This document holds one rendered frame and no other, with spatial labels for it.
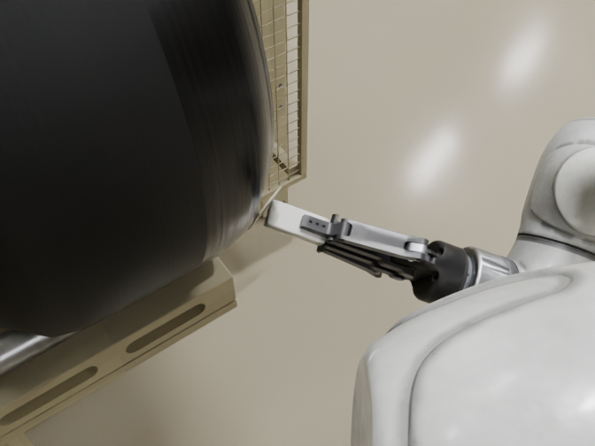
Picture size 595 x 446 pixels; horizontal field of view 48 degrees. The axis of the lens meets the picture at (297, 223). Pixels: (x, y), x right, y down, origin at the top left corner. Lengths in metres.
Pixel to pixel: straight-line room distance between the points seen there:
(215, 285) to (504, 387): 0.71
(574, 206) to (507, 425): 0.60
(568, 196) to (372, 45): 2.01
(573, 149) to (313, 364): 1.14
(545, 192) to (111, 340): 0.56
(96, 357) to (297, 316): 1.06
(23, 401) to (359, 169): 1.56
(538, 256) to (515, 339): 0.60
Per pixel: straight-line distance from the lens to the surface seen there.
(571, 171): 0.82
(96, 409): 1.84
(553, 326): 0.24
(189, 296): 0.91
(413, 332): 0.26
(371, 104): 2.48
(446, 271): 0.78
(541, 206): 0.84
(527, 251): 0.84
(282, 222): 0.74
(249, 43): 0.56
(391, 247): 0.74
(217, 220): 0.62
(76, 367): 0.89
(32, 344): 0.87
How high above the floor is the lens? 1.62
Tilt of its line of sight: 51 degrees down
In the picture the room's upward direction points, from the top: straight up
